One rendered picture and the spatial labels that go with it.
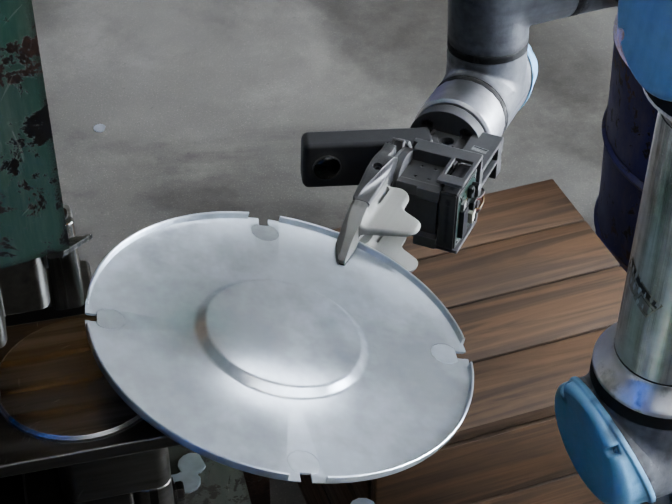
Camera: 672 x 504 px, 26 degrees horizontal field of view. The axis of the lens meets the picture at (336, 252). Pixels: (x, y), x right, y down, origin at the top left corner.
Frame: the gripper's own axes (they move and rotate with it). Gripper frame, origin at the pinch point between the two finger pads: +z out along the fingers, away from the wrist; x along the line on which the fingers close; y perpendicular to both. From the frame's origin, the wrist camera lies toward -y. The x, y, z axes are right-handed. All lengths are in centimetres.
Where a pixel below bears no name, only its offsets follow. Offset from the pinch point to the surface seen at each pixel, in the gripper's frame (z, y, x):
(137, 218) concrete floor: -82, -71, 73
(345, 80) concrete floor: -134, -56, 70
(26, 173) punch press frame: 39, 0, -32
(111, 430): 25.2, -6.0, -0.3
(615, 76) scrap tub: -88, 3, 29
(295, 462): 23.5, 7.2, -1.4
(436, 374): 8.6, 11.7, 1.3
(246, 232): 2.7, -6.9, -2.0
